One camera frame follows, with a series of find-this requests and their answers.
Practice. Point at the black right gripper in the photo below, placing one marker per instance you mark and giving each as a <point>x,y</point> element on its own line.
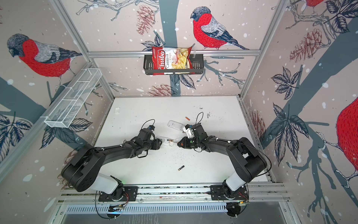
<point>185,142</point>

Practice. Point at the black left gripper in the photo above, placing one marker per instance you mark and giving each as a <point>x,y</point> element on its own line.
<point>157,144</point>

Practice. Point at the white air conditioner remote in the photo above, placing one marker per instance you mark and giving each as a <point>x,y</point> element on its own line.
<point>165,141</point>

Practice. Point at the white remote control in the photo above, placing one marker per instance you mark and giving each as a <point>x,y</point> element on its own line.
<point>175,125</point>

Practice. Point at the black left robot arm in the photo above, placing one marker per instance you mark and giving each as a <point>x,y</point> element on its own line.
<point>83,170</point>

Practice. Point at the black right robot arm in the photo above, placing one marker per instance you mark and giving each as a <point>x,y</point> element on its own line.
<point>247,161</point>

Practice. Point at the red cassava chips bag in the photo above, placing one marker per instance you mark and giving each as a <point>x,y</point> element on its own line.
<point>167,58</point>

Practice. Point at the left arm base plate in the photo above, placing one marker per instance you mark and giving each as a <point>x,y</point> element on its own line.
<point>122,194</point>

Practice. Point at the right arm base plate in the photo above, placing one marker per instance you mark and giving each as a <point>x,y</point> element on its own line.
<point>220,192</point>

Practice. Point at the black wire basket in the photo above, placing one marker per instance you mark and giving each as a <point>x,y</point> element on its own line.
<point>193,64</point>

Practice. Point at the aluminium mounting rail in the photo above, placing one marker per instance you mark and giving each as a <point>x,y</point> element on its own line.
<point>182,193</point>

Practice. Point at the white mesh wall shelf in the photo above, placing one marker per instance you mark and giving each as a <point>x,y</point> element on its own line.
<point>75,96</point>

